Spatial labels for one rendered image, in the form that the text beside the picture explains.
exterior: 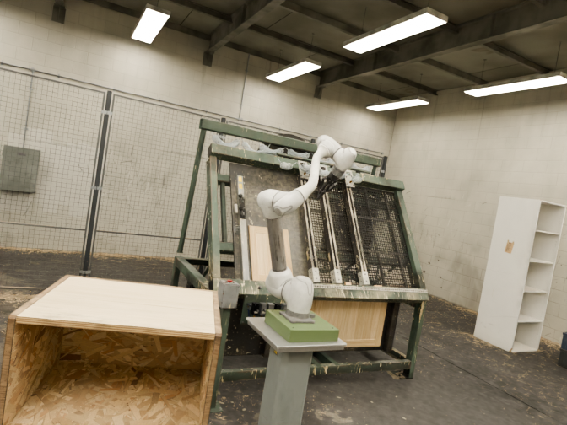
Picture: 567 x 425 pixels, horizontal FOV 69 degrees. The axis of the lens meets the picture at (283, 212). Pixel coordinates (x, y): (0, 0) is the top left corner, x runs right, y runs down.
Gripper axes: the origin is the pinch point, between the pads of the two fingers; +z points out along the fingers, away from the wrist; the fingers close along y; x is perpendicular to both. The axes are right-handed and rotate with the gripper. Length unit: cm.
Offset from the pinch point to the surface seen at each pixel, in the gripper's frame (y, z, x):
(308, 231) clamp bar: -30, 62, -35
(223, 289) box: 41, 73, 48
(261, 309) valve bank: 3, 89, 43
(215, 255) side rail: 47, 81, 11
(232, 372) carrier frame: 3, 140, 67
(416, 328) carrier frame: -176, 103, -3
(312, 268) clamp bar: -38, 74, -3
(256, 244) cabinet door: 15, 76, -12
